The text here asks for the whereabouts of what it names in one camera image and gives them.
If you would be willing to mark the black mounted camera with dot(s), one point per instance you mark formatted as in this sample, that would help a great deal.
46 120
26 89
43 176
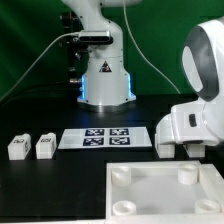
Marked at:
93 37

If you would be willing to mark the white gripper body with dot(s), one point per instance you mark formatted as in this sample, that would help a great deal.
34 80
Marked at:
181 126

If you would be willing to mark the white marker sheet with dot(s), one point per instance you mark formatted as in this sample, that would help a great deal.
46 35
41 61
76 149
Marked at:
105 138

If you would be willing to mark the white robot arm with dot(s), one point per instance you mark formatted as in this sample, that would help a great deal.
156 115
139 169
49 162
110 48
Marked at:
107 84

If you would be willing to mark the white L-shaped obstacle wall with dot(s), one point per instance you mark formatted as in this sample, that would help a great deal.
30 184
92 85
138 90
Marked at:
212 182

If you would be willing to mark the white square tabletop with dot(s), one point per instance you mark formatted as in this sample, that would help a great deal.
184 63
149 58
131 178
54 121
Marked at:
153 188

